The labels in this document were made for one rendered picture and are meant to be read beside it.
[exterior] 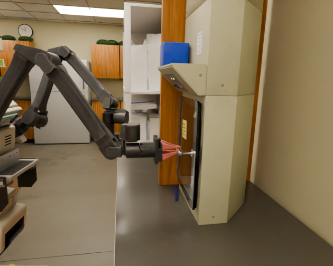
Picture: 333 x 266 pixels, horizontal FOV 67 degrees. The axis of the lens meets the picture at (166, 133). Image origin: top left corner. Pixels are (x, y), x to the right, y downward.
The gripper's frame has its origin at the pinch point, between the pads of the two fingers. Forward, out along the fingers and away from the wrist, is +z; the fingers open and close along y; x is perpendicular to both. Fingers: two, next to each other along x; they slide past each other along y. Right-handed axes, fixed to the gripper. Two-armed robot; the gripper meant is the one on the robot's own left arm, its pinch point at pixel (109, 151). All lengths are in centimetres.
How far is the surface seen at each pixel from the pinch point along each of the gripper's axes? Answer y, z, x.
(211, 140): 36, -16, -46
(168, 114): 28.1, -19.6, -9.4
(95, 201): -24, 109, 164
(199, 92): 31, -32, -46
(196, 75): 30, -37, -46
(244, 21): 45, -55, -46
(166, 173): 28.0, 10.0, -9.3
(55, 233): -56, 109, 105
